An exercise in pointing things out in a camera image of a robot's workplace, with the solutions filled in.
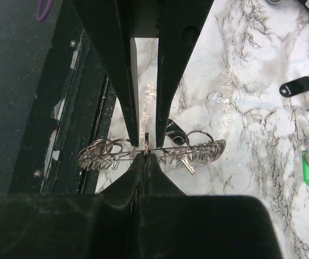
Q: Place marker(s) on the black front mounting rail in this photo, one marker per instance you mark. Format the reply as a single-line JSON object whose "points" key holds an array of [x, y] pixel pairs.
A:
{"points": [[74, 100]]}

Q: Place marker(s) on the black tag key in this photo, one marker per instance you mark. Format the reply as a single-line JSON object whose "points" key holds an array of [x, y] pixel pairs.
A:
{"points": [[294, 87], [178, 141]]}

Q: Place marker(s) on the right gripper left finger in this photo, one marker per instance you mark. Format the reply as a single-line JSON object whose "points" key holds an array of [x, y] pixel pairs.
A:
{"points": [[71, 226]]}

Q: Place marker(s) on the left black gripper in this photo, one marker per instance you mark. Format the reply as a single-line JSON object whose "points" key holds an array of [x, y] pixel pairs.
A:
{"points": [[144, 19]]}

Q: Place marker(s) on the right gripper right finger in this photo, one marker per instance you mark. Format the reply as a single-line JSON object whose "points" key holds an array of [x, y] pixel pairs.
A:
{"points": [[170, 224]]}

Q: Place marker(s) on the black tag key centre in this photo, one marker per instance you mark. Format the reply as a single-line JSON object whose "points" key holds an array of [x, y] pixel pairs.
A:
{"points": [[178, 141]]}

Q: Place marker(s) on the black tag key left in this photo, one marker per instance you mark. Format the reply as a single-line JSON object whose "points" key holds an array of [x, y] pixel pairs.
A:
{"points": [[294, 87]]}

